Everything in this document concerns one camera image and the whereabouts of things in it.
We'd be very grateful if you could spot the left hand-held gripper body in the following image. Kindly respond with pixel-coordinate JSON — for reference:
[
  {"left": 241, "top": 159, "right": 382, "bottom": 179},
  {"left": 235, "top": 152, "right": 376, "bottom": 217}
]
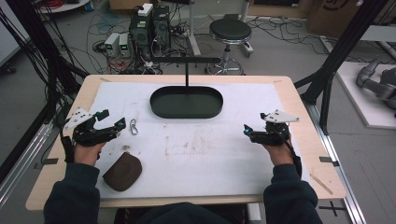
[{"left": 64, "top": 106, "right": 121, "bottom": 147}]

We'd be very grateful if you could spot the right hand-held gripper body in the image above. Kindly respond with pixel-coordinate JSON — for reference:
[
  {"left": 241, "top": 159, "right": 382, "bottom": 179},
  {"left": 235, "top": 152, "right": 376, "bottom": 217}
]
[{"left": 250, "top": 109, "right": 300, "bottom": 147}]

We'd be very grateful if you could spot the brown pouch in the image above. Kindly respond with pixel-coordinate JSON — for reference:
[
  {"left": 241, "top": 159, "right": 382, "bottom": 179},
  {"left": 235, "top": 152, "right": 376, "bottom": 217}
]
[{"left": 102, "top": 151, "right": 144, "bottom": 192}]

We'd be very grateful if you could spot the black tray stand with hanger bar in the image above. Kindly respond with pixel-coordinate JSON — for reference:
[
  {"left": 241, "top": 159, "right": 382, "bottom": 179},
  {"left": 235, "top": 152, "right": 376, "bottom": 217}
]
[{"left": 149, "top": 56, "right": 224, "bottom": 119}]

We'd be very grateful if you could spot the person's left hand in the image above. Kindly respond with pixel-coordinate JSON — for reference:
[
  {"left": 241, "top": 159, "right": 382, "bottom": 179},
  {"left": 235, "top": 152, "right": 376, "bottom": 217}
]
[{"left": 72, "top": 140, "right": 107, "bottom": 167}]

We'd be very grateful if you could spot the person's right hand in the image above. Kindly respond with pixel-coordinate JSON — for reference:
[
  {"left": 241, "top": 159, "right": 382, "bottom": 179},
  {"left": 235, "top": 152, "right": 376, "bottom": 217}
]
[{"left": 262, "top": 135, "right": 295, "bottom": 168}]

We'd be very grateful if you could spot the grey tape piece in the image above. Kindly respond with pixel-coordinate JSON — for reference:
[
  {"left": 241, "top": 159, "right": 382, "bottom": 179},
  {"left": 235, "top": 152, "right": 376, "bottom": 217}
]
[
  {"left": 318, "top": 156, "right": 341, "bottom": 168},
  {"left": 33, "top": 157, "right": 60, "bottom": 171}
]

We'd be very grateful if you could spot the white table mat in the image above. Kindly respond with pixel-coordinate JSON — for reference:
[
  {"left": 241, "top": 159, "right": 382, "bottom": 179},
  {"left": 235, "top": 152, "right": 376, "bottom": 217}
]
[{"left": 88, "top": 81, "right": 312, "bottom": 201}]

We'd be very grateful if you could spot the thin wooden stick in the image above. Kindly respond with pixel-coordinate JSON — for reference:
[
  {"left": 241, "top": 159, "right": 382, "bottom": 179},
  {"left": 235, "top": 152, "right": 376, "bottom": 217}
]
[{"left": 309, "top": 173, "right": 333, "bottom": 196}]

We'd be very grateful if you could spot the grey power supply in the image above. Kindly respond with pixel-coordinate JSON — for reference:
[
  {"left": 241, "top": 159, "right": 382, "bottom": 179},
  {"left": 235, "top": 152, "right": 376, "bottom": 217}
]
[
  {"left": 104, "top": 32, "right": 121, "bottom": 59},
  {"left": 118, "top": 33, "right": 132, "bottom": 58}
]

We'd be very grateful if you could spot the black computer tower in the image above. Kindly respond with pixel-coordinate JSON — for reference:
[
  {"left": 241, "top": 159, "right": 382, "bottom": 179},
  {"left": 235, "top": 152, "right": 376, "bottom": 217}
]
[
  {"left": 128, "top": 12, "right": 154, "bottom": 58},
  {"left": 151, "top": 4, "right": 172, "bottom": 51}
]

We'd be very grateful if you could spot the white floor board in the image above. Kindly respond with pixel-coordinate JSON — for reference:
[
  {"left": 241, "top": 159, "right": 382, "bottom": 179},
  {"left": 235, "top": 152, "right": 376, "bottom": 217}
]
[{"left": 335, "top": 61, "right": 396, "bottom": 131}]

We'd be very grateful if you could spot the black round stool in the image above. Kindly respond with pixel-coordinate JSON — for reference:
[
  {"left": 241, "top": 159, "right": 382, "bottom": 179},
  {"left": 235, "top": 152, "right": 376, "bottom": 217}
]
[{"left": 205, "top": 18, "right": 255, "bottom": 76}]

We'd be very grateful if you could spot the person's torso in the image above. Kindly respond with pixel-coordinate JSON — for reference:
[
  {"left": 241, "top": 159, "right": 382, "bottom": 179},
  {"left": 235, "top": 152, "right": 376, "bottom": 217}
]
[{"left": 113, "top": 202, "right": 250, "bottom": 224}]

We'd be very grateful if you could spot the white table leg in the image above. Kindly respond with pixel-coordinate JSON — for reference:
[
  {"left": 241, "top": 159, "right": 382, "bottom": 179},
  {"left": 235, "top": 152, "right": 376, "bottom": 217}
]
[{"left": 186, "top": 0, "right": 203, "bottom": 57}]

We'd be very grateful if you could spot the white box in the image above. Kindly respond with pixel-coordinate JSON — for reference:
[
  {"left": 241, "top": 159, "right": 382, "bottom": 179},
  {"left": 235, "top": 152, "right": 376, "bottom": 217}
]
[{"left": 136, "top": 3, "right": 154, "bottom": 18}]

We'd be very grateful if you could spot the cardboard box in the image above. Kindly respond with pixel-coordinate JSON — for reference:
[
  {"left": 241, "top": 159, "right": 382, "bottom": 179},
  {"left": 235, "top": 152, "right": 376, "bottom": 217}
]
[{"left": 305, "top": 0, "right": 363, "bottom": 39}]

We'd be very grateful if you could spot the right hand-held gripper cable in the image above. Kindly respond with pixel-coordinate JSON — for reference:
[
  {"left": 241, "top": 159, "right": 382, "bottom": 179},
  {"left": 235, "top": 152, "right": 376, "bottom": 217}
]
[{"left": 278, "top": 130, "right": 303, "bottom": 179}]

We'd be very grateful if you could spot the aluminium rail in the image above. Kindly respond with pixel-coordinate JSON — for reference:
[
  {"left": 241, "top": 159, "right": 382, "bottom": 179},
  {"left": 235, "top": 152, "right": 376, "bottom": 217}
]
[
  {"left": 304, "top": 102, "right": 369, "bottom": 224},
  {"left": 0, "top": 119, "right": 54, "bottom": 208}
]

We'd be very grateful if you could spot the black cable bundle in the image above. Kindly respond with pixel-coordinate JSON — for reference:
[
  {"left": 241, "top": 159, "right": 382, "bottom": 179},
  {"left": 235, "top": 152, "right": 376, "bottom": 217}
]
[{"left": 0, "top": 0, "right": 90, "bottom": 125}]

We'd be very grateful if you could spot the tangle of floor cables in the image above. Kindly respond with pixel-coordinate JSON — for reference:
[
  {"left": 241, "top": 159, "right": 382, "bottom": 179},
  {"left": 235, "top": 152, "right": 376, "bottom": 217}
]
[{"left": 248, "top": 15, "right": 370, "bottom": 64}]

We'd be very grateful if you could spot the black frame post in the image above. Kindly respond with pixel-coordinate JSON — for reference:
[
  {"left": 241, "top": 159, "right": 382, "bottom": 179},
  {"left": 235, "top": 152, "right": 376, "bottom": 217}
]
[{"left": 293, "top": 0, "right": 389, "bottom": 135}]

